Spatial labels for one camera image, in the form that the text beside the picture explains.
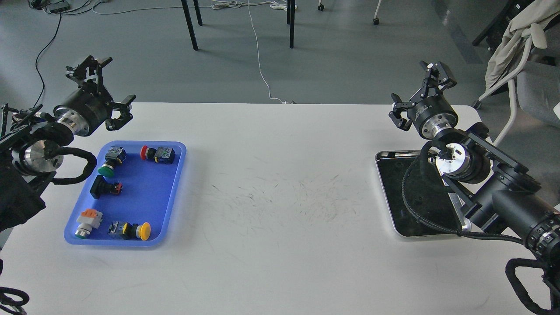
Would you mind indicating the beige cloth on chair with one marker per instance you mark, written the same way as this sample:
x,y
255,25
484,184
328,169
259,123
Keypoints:
x,y
539,12

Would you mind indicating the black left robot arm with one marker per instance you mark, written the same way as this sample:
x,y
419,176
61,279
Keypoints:
x,y
35,146

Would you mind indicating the black push button switch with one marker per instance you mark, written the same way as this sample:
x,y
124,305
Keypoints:
x,y
102,187

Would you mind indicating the green push button switch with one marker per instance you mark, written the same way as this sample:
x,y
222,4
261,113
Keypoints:
x,y
114,157

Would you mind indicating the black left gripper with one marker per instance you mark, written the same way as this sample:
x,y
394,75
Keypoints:
x,y
91,104

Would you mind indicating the white orange push button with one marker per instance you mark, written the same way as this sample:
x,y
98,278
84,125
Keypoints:
x,y
88,220

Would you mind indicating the black table leg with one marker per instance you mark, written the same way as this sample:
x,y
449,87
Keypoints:
x,y
189,21
291,9

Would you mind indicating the blue plastic tray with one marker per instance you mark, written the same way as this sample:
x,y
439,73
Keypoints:
x,y
148,195

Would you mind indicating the black table leg left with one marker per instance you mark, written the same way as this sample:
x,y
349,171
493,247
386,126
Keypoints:
x,y
189,21

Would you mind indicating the yellow push button switch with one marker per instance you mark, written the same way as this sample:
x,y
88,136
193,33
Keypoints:
x,y
128,231

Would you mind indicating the black table leg right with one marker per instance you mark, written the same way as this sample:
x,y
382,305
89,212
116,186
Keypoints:
x,y
291,9

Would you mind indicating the silver metal tray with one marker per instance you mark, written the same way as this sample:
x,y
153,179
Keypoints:
x,y
420,205

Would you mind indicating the red push button switch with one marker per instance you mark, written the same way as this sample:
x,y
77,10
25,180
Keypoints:
x,y
161,155

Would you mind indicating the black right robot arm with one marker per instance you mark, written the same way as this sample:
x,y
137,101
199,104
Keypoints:
x,y
498,194

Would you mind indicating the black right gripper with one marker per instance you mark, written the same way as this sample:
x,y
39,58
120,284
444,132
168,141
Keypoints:
x,y
430,113

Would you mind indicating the black power strip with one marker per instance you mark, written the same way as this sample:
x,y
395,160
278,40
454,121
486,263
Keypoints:
x,y
49,6

